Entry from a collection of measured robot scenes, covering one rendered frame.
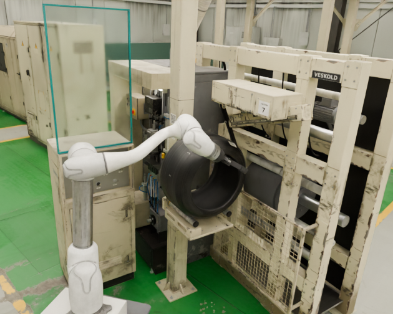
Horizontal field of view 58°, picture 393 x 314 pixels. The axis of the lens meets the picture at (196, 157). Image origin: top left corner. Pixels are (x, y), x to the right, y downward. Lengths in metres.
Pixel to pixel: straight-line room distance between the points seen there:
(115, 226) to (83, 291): 1.18
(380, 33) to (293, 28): 2.66
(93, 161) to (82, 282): 0.59
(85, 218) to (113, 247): 1.19
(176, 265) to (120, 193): 0.76
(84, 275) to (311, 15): 11.12
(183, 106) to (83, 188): 0.97
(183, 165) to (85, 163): 0.74
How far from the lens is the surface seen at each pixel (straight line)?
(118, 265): 3.17
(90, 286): 1.84
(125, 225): 2.99
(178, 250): 2.94
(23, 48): 6.66
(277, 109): 2.12
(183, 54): 2.39
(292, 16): 12.45
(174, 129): 1.82
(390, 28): 11.26
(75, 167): 1.62
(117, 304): 2.05
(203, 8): 2.74
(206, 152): 1.75
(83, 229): 1.92
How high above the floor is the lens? 2.15
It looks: 21 degrees down
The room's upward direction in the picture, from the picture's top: 3 degrees clockwise
